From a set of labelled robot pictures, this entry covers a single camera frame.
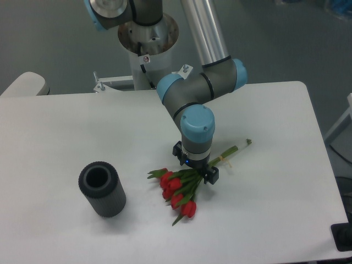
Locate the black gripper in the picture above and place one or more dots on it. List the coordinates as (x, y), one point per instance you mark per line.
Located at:
(196, 156)

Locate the red tulip bouquet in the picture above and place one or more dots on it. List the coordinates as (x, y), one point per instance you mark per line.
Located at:
(179, 188)

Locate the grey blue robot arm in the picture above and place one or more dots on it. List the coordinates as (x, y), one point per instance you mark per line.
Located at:
(184, 99)

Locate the dark grey ribbed vase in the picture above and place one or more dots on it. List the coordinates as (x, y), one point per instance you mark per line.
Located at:
(99, 182)

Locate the white chair armrest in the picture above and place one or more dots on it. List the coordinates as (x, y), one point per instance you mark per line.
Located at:
(27, 84)

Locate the black table cable grommet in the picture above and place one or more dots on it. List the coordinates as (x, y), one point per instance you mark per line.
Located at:
(342, 236)

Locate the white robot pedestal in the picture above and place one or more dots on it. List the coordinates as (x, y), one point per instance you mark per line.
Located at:
(150, 51)

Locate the white furniture frame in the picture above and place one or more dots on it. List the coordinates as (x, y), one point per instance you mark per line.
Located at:
(340, 125)

